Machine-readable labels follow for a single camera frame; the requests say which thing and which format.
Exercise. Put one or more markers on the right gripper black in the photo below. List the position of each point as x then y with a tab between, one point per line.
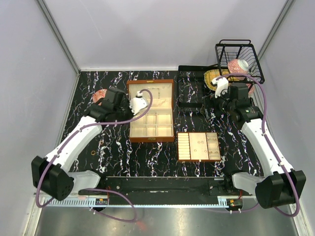
209	101

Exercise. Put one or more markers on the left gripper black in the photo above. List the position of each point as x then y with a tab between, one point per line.
126	103

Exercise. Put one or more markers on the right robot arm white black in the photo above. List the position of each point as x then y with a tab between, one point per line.
281	184

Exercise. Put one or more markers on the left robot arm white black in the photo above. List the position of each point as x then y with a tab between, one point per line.
50	174

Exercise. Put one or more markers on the brown open jewelry box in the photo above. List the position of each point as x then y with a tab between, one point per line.
157	124

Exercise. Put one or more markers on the brown flat jewelry tray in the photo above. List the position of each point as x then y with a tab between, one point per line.
198	146

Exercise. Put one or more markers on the red patterned bowl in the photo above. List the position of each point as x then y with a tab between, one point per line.
99	95

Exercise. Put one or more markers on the yellow woven plate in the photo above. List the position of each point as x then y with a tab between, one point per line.
211	74

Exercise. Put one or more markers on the black flat drain tray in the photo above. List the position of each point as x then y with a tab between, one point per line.
191	86

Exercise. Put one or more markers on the pink patterned cup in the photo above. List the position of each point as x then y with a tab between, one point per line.
251	88

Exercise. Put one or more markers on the pink patterned bowl in rack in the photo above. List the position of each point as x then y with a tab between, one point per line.
238	66

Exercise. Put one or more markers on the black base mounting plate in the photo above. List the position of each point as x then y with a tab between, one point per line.
169	192

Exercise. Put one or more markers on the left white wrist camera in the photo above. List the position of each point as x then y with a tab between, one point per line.
138	103

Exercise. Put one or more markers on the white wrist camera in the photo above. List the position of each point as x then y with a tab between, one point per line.
222	86
138	103

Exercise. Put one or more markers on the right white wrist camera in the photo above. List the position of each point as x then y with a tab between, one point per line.
222	86

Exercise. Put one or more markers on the black wire dish rack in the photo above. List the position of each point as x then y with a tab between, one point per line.
238	56

